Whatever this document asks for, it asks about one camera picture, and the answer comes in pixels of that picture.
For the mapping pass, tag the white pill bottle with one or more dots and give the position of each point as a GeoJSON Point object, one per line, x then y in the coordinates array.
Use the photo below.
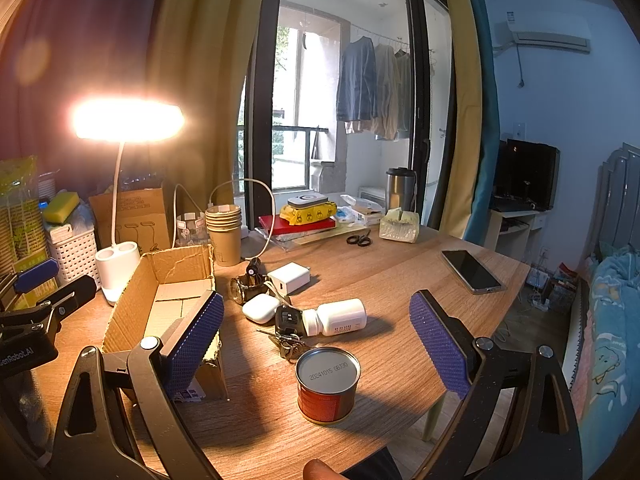
{"type": "Point", "coordinates": [335, 318]}

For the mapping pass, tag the white power adapter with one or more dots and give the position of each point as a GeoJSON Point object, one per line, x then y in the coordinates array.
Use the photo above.
{"type": "Point", "coordinates": [289, 278]}

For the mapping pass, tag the clear plastic jar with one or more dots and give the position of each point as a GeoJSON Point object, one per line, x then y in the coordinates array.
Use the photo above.
{"type": "Point", "coordinates": [191, 229]}

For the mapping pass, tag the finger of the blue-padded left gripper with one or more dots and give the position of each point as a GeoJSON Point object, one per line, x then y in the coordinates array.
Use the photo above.
{"type": "Point", "coordinates": [93, 438]}

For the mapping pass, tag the yellow green sponge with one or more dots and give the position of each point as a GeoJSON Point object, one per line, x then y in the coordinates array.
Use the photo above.
{"type": "Point", "coordinates": [61, 207]}

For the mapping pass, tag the red tin can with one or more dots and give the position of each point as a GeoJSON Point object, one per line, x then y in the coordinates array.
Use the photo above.
{"type": "Point", "coordinates": [327, 379]}

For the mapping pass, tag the stack of paper cups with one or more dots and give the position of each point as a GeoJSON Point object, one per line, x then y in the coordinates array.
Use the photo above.
{"type": "Point", "coordinates": [223, 223]}

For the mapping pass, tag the open cardboard box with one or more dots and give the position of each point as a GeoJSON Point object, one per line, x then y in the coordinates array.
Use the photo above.
{"type": "Point", "coordinates": [165, 287]}

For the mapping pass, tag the black television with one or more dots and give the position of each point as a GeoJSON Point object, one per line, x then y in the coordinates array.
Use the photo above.
{"type": "Point", "coordinates": [526, 176]}

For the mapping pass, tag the black smartphone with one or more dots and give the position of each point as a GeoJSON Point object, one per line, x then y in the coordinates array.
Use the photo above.
{"type": "Point", "coordinates": [476, 277]}

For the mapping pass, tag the grey white case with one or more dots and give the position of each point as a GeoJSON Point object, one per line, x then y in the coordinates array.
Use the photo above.
{"type": "Point", "coordinates": [307, 200]}

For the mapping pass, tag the white plastic basket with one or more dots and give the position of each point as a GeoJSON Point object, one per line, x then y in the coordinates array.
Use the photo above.
{"type": "Point", "coordinates": [75, 253]}

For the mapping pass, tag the steel thermos mug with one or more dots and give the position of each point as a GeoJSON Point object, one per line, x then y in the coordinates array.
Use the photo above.
{"type": "Point", "coordinates": [400, 189]}

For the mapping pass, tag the yellow teal curtain right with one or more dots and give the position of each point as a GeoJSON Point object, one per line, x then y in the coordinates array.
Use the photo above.
{"type": "Point", "coordinates": [477, 126]}

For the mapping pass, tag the beige hanging shirt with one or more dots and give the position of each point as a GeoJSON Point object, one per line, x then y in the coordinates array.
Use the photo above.
{"type": "Point", "coordinates": [393, 93]}

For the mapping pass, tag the blue hanging shirt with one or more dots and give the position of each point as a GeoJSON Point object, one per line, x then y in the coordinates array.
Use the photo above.
{"type": "Point", "coordinates": [357, 92]}

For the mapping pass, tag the wristwatch with brown strap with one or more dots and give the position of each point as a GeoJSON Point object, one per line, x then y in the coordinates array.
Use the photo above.
{"type": "Point", "coordinates": [246, 287]}

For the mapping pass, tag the white TV stand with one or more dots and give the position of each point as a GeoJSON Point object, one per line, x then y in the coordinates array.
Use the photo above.
{"type": "Point", "coordinates": [515, 234]}

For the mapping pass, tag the small black flashlight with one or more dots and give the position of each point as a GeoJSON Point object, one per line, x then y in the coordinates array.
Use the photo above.
{"type": "Point", "coordinates": [254, 272]}

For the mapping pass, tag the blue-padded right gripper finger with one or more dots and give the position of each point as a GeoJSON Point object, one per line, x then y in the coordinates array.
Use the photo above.
{"type": "Point", "coordinates": [540, 437]}

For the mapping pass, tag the black scissors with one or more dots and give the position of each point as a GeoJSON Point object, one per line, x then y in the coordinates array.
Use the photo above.
{"type": "Point", "coordinates": [360, 239]}

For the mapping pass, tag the white air conditioner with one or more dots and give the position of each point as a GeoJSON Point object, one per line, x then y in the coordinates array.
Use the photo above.
{"type": "Point", "coordinates": [550, 30]}

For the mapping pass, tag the yellow duck pouch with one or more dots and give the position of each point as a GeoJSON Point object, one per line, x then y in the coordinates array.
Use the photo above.
{"type": "Point", "coordinates": [310, 214]}

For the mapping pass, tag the black car key with keyring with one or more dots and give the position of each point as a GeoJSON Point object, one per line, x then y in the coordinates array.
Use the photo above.
{"type": "Point", "coordinates": [288, 333]}

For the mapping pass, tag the white small boxes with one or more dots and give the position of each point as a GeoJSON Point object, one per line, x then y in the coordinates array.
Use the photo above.
{"type": "Point", "coordinates": [359, 210]}

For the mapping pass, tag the white desk lamp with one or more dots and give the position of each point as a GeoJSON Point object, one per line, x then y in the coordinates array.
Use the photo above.
{"type": "Point", "coordinates": [122, 120]}

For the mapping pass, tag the brown lamp packaging box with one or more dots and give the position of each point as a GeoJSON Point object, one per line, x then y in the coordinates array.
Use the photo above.
{"type": "Point", "coordinates": [142, 216]}

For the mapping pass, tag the yellow curtain left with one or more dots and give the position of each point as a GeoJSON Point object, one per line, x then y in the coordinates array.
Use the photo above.
{"type": "Point", "coordinates": [199, 56]}

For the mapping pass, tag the blue patterned bedding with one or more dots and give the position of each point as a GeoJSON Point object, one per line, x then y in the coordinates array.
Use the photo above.
{"type": "Point", "coordinates": [605, 393]}

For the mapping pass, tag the yellow tissue pack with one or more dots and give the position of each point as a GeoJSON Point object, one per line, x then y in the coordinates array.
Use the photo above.
{"type": "Point", "coordinates": [400, 226]}

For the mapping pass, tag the white earbuds case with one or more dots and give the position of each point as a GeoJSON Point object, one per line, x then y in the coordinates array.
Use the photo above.
{"type": "Point", "coordinates": [261, 308]}

